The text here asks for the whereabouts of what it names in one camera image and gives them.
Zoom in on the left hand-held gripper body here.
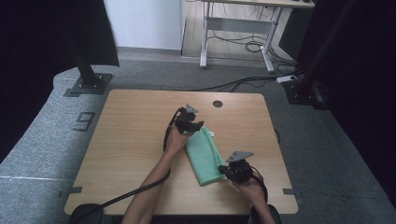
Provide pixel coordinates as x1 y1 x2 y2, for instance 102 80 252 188
173 104 200 133

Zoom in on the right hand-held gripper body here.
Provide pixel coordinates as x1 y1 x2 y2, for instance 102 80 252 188
224 150 255 184

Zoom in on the green towel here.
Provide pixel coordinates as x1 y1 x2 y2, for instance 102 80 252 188
184 125 226 188

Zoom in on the person's right hand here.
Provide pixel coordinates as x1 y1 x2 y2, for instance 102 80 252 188
233 174 266 202

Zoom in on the person's left hand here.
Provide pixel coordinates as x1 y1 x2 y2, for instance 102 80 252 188
165 124 194 154

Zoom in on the grey tape strip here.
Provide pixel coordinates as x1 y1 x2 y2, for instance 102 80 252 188
58 186 84 198
282 188 304 199

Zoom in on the white power strip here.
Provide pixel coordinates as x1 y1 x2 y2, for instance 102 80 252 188
276 74 299 85

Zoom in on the black metal stand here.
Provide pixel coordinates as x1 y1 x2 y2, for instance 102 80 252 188
68 31 114 96
282 0 358 110

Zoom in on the black computer tower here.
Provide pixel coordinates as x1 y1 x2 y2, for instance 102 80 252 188
277 7 308 61

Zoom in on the black curtain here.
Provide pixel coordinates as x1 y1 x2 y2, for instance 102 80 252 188
0 0 120 163
297 0 396 204

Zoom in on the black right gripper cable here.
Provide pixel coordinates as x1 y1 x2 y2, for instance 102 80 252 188
250 166 269 203

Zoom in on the black floor cable bundle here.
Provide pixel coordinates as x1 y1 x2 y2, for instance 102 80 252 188
190 75 283 93

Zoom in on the coiled black cable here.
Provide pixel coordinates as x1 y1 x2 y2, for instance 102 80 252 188
244 39 266 54

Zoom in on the white desk frame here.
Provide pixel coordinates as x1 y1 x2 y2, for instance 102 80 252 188
186 0 316 74

